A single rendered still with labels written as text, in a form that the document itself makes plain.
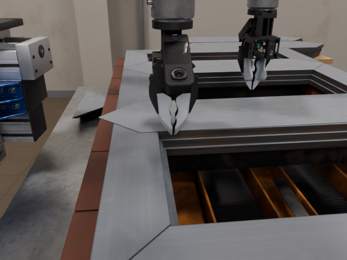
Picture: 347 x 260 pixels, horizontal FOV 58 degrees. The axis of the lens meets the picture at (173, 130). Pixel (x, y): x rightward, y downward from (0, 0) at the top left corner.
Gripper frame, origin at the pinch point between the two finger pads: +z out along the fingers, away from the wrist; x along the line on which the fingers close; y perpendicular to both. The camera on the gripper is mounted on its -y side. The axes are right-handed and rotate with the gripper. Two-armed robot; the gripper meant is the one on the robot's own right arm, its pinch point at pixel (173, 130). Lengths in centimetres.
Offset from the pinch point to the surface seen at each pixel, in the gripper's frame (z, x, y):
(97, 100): 15, 23, 62
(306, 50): 3, -75, 92
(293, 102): 0.7, -31.3, 14.7
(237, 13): -1, -91, 264
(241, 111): 0.7, -16.7, 9.9
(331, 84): 2, -52, 33
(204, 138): 2.4, -6.2, 0.5
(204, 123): 0.7, -6.9, 4.1
